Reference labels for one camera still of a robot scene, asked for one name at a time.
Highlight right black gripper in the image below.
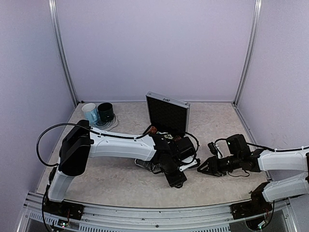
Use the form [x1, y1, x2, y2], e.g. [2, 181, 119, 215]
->
[198, 153, 242, 176]

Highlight aluminium poker case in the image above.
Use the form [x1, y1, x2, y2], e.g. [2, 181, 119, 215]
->
[135, 92, 196, 174]

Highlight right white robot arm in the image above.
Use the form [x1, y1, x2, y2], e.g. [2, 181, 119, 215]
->
[197, 134, 309, 215]

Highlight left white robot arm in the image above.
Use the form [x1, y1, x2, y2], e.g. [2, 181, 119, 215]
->
[47, 120, 198, 215]

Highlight left chip row in case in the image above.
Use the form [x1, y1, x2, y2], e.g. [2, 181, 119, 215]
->
[148, 126, 157, 134]

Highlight grey round coaster tray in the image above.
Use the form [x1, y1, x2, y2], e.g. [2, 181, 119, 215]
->
[92, 114, 118, 131]

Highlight dark green mug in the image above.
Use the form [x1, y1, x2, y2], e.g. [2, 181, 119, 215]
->
[98, 102, 114, 123]

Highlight light blue mug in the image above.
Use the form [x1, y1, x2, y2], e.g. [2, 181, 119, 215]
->
[82, 103, 99, 126]

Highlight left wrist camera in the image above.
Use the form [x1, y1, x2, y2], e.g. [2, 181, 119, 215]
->
[179, 157, 200, 172]

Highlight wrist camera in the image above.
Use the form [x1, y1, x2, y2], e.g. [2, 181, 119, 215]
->
[208, 142, 223, 159]
[179, 157, 200, 172]

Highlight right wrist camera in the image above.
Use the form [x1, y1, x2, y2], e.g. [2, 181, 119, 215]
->
[208, 142, 223, 159]

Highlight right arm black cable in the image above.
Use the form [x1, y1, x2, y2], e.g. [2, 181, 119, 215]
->
[213, 137, 309, 178]

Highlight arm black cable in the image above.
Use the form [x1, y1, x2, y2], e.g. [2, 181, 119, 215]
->
[36, 123, 201, 167]
[213, 137, 309, 178]

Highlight front aluminium rail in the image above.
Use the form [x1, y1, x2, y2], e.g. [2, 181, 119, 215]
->
[17, 193, 298, 232]

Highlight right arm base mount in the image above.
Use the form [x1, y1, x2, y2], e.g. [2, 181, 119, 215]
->
[230, 201, 273, 220]

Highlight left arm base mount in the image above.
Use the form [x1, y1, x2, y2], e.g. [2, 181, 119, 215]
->
[43, 202, 84, 220]

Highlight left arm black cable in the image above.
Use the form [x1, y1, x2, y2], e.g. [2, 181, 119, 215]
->
[36, 123, 201, 167]

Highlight right aluminium frame post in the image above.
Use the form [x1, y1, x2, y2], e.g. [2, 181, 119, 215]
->
[233, 0, 263, 108]

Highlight aluminium frame post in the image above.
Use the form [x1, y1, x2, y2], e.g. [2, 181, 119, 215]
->
[48, 0, 79, 107]
[233, 0, 263, 108]

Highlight left aluminium frame post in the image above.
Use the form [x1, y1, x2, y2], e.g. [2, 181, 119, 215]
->
[48, 0, 79, 107]

